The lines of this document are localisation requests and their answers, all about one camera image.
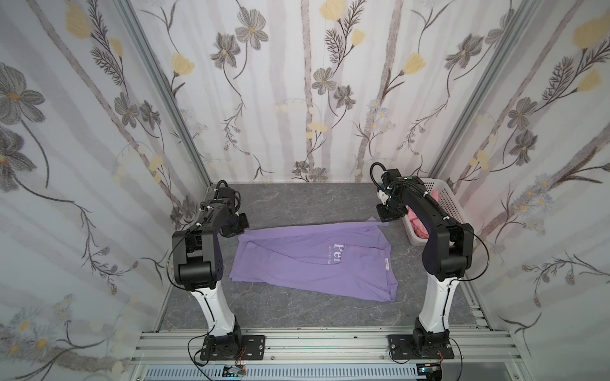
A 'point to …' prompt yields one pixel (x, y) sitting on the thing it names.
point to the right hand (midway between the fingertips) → (396, 214)
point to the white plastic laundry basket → (447, 204)
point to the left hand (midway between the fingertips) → (245, 227)
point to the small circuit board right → (432, 371)
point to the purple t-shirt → (342, 259)
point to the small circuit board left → (233, 371)
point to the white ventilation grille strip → (285, 373)
